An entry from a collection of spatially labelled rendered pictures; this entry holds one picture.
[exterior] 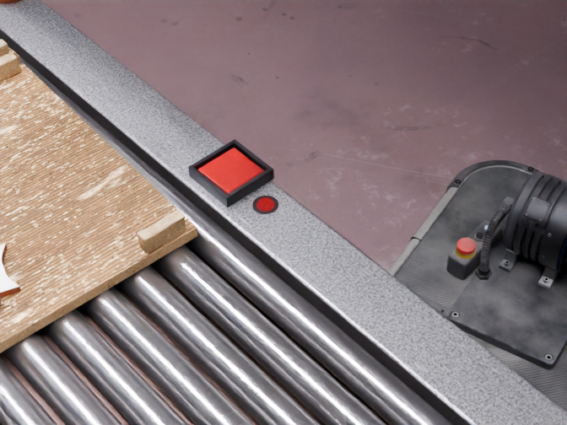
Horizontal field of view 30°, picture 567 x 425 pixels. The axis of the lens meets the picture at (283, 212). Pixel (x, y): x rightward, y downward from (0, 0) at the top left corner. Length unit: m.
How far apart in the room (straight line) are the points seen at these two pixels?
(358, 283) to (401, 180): 1.44
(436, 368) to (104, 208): 0.44
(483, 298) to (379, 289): 0.87
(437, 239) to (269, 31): 1.12
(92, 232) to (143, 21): 1.96
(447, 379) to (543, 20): 2.16
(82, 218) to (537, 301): 1.06
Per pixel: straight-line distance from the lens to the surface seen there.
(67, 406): 1.13
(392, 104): 2.85
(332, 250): 1.24
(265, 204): 1.29
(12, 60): 1.49
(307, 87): 2.90
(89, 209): 1.28
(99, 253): 1.23
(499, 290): 2.08
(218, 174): 1.31
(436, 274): 2.12
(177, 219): 1.22
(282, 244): 1.25
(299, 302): 1.18
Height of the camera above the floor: 1.84
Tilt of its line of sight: 46 degrees down
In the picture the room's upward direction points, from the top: 2 degrees counter-clockwise
